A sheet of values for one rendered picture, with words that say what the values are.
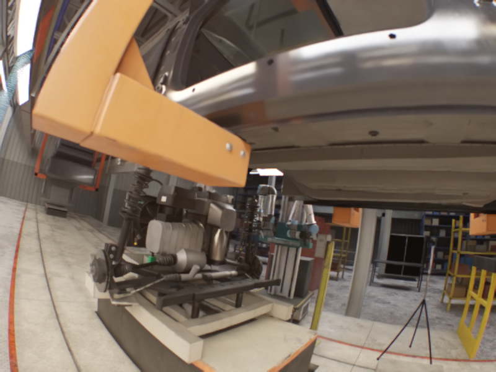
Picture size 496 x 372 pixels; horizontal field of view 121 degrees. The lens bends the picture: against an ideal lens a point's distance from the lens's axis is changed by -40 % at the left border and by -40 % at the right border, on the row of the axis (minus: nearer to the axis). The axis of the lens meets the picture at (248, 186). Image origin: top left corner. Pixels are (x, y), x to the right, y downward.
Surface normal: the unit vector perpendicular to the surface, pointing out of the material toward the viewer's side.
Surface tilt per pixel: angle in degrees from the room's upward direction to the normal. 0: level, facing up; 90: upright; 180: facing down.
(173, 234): 90
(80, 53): 90
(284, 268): 90
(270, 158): 97
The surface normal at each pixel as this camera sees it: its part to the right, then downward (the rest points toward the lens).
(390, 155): -0.61, -0.07
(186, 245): 0.62, -0.03
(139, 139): 0.79, 0.03
